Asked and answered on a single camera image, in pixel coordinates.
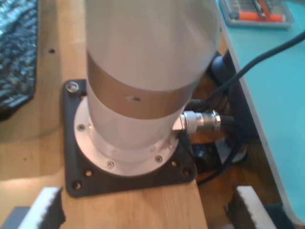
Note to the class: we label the turquoise table white edge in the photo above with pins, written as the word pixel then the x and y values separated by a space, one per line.
pixel 274 95

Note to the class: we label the dark blue round knob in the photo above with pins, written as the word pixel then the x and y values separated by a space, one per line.
pixel 222 66

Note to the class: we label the black bubble mat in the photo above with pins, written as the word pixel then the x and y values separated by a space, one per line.
pixel 16 59

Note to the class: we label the clear case orange tools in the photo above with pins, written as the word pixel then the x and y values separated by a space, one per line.
pixel 257 14

